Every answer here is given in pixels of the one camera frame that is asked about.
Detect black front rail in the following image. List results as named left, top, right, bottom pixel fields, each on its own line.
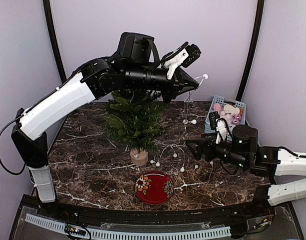
left=58, top=202, right=269, bottom=223

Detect red floral plate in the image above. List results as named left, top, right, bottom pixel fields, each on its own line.
left=134, top=170, right=175, bottom=206

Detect pink glitter bauble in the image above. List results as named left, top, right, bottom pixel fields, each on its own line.
left=233, top=119, right=240, bottom=126
left=234, top=114, right=242, bottom=121

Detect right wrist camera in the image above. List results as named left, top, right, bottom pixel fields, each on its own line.
left=209, top=111, right=232, bottom=145

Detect white felt ornament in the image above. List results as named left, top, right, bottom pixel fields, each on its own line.
left=223, top=104, right=240, bottom=115

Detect small green christmas tree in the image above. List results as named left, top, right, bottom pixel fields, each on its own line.
left=105, top=89, right=165, bottom=167

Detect white slotted cable duct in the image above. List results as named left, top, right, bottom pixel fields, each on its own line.
left=24, top=213, right=232, bottom=240

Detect small circuit board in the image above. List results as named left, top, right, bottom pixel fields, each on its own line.
left=64, top=224, right=80, bottom=234

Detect light blue plastic basket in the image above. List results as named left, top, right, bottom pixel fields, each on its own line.
left=204, top=95, right=246, bottom=134

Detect pink fluffy pompom ornament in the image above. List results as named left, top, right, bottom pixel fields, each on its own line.
left=213, top=103, right=222, bottom=113

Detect white ball string lights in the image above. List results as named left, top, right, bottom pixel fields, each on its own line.
left=150, top=73, right=209, bottom=173

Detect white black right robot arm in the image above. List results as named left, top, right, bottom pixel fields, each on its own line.
left=186, top=125, right=306, bottom=217

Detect pink felt ornament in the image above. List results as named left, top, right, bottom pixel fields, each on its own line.
left=219, top=111, right=231, bottom=121

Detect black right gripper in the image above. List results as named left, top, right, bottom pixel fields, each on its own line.
left=186, top=131, right=249, bottom=169

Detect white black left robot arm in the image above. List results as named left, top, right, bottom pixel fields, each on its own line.
left=11, top=32, right=201, bottom=218

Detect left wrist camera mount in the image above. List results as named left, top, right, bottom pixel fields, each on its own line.
left=160, top=41, right=202, bottom=80

